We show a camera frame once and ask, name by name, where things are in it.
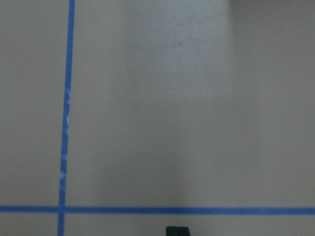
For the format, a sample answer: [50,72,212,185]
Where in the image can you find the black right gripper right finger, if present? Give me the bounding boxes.
[178,227,190,236]

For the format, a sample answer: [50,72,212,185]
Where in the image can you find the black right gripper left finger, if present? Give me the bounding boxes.
[165,226,178,236]

